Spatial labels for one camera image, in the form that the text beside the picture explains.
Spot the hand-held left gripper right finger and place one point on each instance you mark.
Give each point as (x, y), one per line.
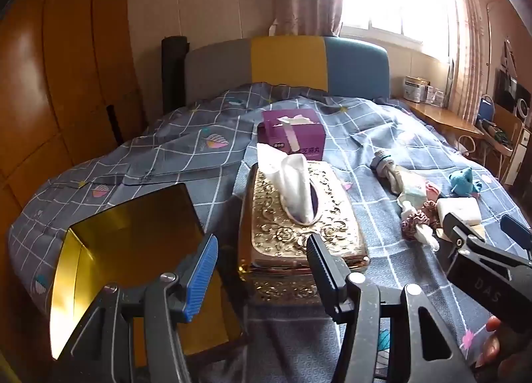
(324, 275)

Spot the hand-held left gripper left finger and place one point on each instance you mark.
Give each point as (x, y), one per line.
(203, 279)

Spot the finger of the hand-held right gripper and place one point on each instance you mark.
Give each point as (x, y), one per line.
(517, 231)
(461, 231)

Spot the white towel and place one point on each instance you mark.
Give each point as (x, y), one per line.
(457, 208)

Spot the white knitted sock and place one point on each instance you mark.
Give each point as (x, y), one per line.
(428, 239)

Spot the mauve scrunchie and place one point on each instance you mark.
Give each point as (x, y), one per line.
(419, 216)

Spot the blue plush toy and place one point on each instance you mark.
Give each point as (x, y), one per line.
(462, 183)

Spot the pink sock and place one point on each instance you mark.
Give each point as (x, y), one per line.
(433, 189)

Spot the white patterned sock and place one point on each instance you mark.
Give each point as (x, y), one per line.
(399, 177)

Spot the gold metal tin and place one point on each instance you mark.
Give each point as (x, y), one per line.
(124, 241)

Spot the person's right hand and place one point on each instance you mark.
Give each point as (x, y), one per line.
(492, 347)

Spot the ornate gold tissue box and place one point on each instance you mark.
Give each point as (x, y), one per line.
(282, 250)

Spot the white tissue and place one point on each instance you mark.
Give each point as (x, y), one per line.
(295, 183)

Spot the wooden desk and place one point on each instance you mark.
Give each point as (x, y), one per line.
(440, 117)

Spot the blue metal chair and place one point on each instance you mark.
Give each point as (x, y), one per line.
(486, 108)

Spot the grey checked printed blanket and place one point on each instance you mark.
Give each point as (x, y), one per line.
(166, 158)

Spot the purple tissue box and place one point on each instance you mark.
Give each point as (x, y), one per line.
(291, 142)

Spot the silver grey box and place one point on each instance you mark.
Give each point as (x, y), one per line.
(415, 90)

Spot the black rolled mat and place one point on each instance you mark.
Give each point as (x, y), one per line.
(172, 75)

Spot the grey yellow blue headboard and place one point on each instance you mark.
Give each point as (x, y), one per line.
(286, 63)

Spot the wooden wardrobe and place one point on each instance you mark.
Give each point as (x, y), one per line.
(62, 75)

